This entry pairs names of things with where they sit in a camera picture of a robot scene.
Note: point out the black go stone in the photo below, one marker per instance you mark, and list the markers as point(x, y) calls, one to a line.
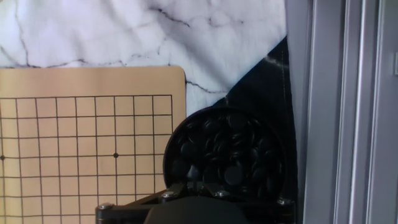
point(233, 175)

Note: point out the white marble pattern cloth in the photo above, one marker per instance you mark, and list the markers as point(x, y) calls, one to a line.
point(109, 31)

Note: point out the black bowl with go stones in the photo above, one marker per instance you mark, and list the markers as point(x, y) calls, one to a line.
point(224, 146)

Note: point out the tan go board mat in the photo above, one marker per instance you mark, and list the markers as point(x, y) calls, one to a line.
point(77, 140)

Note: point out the black marble pattern cloth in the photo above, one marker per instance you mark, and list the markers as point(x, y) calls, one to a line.
point(267, 84)

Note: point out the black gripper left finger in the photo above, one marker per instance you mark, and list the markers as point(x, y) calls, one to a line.
point(140, 203)

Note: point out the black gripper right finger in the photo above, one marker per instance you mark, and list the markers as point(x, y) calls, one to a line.
point(267, 208)

